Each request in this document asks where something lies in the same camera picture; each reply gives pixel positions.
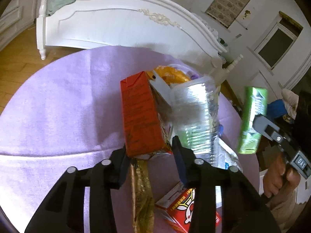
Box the red cartoon snack box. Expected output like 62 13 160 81
154 181 223 233

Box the patterned window blind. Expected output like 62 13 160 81
205 0 251 28

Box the purple round tablecloth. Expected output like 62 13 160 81
0 45 260 233

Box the gold foil wrapper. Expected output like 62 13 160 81
130 158 155 233

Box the person's right hand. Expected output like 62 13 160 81
263 153 301 206

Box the dark framed window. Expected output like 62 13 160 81
253 11 303 70

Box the white ornate bed frame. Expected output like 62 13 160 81
36 0 242 82

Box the orange snack bag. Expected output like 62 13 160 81
155 66 191 85

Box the green drink carton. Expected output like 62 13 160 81
238 86 268 155

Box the orange drink carton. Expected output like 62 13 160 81
120 71 172 159

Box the clear plastic bottle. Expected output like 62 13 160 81
170 76 219 167

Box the beige sleeve forearm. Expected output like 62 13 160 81
267 191 307 232

